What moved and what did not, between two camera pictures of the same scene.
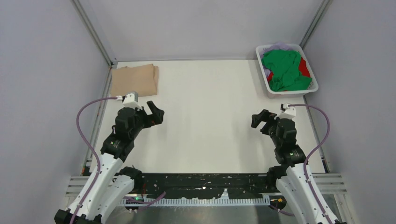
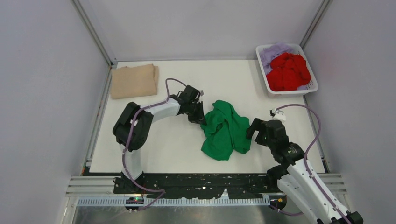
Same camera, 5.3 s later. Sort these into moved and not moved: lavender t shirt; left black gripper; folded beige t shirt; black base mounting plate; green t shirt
Moved: left black gripper; green t shirt
Not moved: lavender t shirt; folded beige t shirt; black base mounting plate
